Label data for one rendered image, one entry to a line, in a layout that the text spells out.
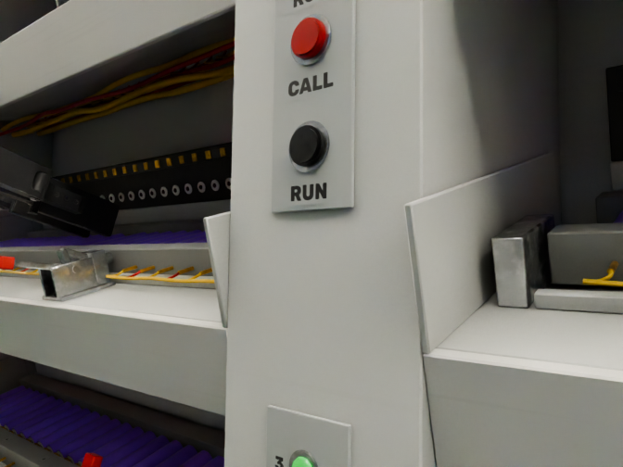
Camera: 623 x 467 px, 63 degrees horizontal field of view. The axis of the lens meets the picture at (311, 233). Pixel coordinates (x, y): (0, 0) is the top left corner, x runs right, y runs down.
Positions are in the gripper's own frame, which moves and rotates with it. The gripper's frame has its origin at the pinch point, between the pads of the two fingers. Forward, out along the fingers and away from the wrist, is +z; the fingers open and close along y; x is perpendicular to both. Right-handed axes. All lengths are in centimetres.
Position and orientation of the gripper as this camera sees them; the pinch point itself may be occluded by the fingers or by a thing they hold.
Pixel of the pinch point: (67, 208)
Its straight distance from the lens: 49.6
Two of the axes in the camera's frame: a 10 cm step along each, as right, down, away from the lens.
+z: 5.9, 3.2, 7.4
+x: -1.8, 9.5, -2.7
